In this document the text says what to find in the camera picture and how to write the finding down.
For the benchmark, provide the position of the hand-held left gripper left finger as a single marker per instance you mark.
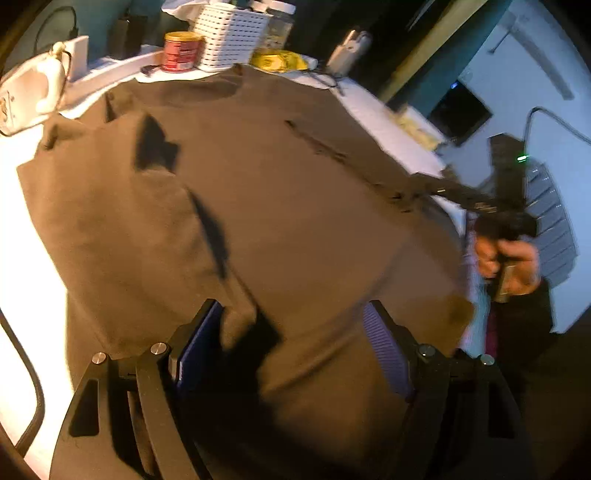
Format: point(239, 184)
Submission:
point(203, 344)

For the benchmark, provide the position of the red tin can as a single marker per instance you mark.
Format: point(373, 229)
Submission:
point(183, 53)

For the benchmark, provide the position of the pale yellow packet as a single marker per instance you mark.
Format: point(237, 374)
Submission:
point(418, 129)

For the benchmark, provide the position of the clear plastic jar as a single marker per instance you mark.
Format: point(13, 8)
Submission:
point(279, 25)

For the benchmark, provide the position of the brown printed t-shirt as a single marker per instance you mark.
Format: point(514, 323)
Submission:
point(277, 207)

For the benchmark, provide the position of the person's right forearm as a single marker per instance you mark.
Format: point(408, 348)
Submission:
point(535, 314)

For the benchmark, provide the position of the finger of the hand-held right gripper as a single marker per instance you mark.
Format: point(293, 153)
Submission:
point(461, 196)

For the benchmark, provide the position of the person's right hand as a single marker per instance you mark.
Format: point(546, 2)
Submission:
point(521, 263)

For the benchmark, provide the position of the white charger plug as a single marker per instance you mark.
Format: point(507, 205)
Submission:
point(79, 57)

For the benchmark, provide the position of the white cartoon mug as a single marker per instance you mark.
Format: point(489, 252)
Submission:
point(27, 92)

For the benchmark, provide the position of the dark screen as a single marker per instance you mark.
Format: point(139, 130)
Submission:
point(459, 115)

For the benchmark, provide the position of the teal curtain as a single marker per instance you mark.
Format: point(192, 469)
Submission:
point(92, 18)

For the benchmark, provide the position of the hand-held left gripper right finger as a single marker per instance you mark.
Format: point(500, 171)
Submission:
point(385, 346)

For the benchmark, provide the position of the white perforated basket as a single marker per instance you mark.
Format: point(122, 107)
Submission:
point(231, 39)

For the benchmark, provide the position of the yellow snack packet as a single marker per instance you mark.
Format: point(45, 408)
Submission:
point(277, 61)

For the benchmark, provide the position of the white power strip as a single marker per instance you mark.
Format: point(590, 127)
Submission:
point(124, 64)

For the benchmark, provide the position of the small black plug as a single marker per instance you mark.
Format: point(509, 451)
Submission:
point(148, 70)

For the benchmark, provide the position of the grey slatted panel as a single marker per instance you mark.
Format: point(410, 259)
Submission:
point(554, 221)

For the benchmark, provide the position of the silver lighter-like device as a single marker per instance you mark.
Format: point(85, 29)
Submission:
point(348, 50)

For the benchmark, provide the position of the white tissue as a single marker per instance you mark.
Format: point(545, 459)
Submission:
point(182, 5)

